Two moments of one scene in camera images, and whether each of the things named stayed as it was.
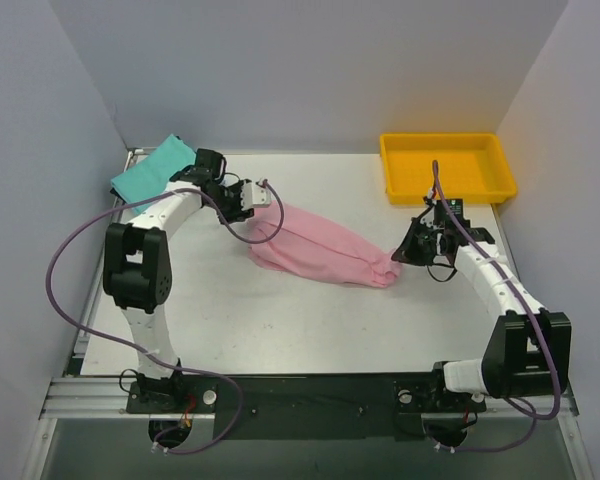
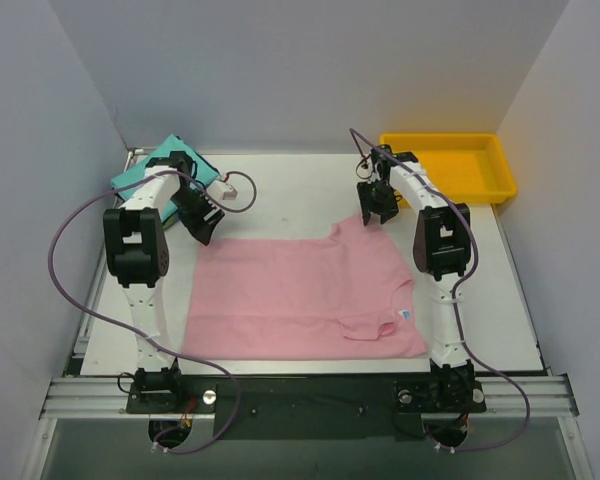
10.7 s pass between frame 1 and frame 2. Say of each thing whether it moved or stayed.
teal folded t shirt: stayed
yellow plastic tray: stayed
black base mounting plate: stayed
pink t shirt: moved
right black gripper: moved
